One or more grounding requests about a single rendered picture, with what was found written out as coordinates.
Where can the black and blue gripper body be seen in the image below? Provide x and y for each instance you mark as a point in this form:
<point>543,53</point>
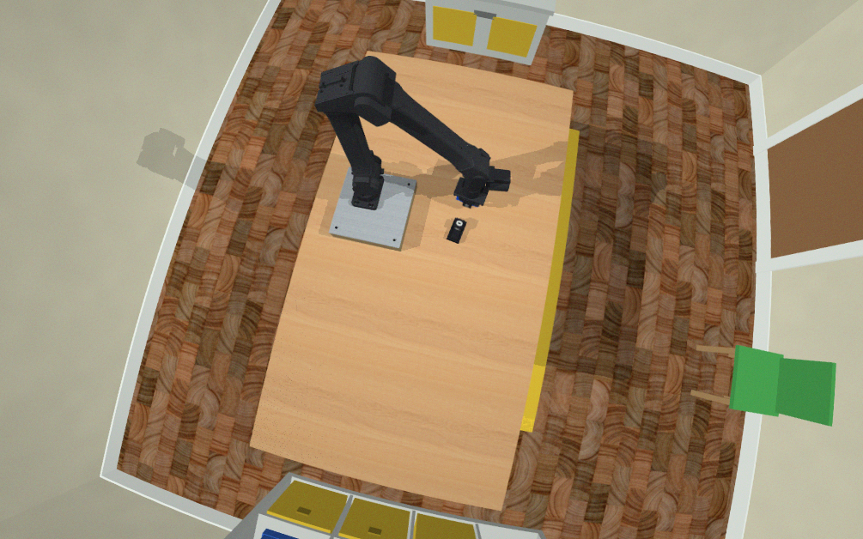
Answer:
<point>474,198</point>

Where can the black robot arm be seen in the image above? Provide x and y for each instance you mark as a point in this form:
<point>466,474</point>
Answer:
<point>368,88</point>

